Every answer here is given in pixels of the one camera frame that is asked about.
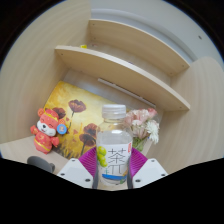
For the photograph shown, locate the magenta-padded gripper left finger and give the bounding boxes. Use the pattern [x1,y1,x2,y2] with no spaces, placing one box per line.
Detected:
[56,146,100,190]

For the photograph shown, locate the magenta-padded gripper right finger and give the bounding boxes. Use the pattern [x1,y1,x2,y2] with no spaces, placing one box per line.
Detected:
[127,147,169,190]

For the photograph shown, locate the clear drink bottle white label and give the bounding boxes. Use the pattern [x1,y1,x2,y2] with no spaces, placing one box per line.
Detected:
[95,103,134,187]

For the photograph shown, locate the grey mug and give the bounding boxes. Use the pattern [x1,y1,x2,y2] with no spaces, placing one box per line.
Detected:
[26,155,56,174]

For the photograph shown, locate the pink white flower bouquet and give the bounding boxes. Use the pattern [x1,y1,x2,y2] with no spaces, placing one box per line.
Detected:
[123,107,160,145]

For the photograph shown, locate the red plush toy figure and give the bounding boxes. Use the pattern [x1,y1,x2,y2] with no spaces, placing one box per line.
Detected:
[29,107,68,155]

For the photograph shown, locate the yellow poppy flower painting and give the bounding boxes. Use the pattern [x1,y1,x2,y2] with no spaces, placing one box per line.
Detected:
[43,80,129,160]

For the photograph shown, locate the white light bar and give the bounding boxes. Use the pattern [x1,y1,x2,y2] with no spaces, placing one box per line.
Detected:
[97,77,157,108]

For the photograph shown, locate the wooden desk shelf unit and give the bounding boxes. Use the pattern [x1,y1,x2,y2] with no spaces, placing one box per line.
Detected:
[54,18,192,112]

